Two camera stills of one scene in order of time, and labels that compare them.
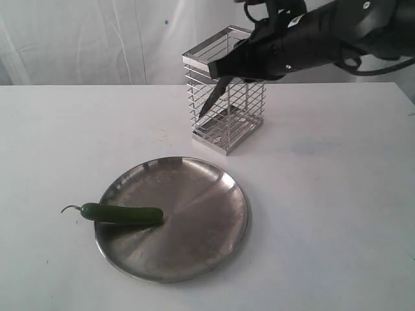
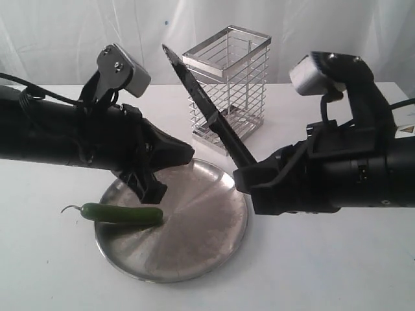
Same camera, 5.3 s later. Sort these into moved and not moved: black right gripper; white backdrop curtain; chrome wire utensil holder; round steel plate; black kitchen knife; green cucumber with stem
Moved: black kitchen knife; black right gripper
Not moved: round steel plate; chrome wire utensil holder; white backdrop curtain; green cucumber with stem
